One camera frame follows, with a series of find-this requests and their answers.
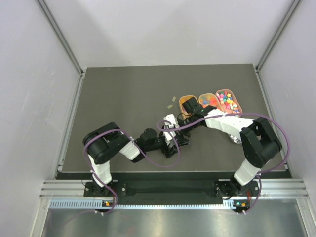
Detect orange tray yellow gummies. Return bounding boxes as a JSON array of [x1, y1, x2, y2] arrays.
[[179, 95, 198, 115]]

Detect silver metal scoop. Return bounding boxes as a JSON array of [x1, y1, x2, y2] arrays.
[[229, 135, 242, 144]]

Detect pink tray colourful candies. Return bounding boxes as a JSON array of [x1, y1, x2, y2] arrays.
[[215, 89, 243, 115]]

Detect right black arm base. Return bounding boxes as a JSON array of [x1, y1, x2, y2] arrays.
[[214, 179, 260, 199]]

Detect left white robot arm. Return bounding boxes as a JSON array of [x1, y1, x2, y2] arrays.
[[82, 122, 187, 196]]

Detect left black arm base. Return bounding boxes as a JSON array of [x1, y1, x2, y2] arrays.
[[81, 180, 115, 198]]

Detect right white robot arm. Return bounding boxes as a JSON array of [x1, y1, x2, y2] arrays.
[[180, 97, 282, 196]]

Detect black base crossbar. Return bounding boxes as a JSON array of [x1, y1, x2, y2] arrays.
[[113, 180, 216, 197]]

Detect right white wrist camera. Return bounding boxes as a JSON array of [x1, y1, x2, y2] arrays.
[[163, 114, 179, 129]]

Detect aluminium front rail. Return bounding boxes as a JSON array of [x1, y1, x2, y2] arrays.
[[39, 179, 309, 199]]

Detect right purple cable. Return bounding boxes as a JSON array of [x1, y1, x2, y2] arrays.
[[157, 112, 290, 215]]

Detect grey slotted cable duct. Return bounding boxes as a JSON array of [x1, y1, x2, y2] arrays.
[[49, 199, 250, 210]]

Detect left aluminium frame post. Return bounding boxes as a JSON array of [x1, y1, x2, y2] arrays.
[[35, 0, 84, 75]]

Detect aluminium frame post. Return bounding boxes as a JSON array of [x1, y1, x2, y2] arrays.
[[35, 0, 84, 75], [255, 0, 302, 72]]

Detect right aluminium frame post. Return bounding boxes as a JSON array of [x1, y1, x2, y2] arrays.
[[255, 0, 302, 72]]

